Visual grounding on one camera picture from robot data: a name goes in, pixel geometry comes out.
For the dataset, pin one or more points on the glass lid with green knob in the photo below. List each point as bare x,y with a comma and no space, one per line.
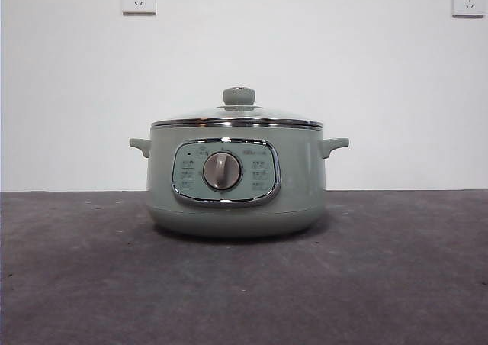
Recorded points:
238,96

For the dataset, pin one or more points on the pale green electric pot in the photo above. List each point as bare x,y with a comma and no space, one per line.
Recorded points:
305,177

